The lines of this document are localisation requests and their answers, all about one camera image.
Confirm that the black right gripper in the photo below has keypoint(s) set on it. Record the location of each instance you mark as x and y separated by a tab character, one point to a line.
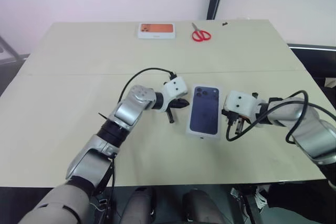
237	117

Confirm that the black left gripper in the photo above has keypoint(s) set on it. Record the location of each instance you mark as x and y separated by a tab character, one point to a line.
173	104

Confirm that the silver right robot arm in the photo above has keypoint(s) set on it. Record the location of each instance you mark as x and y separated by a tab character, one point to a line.
302	113

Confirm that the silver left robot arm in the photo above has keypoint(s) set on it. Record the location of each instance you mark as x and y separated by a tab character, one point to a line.
126	108

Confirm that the orange print phone box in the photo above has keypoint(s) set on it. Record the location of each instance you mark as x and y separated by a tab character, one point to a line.
156	30

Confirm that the dark rounded grey shape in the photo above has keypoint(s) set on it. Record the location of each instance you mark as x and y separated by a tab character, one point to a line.
199	207
139	205

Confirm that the black side table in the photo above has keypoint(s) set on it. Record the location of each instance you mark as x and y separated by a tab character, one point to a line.
315	58

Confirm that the small beige object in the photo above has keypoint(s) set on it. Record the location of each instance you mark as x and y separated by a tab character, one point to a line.
330	82

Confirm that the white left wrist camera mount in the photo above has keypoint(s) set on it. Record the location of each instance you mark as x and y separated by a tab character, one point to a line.
176	89

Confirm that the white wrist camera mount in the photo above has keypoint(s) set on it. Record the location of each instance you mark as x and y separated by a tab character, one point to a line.
176	89
240	103

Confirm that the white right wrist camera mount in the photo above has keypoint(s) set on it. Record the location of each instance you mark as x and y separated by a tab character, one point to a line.
240	103

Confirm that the dark metal frame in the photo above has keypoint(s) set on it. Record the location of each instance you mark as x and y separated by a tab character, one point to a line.
10	49

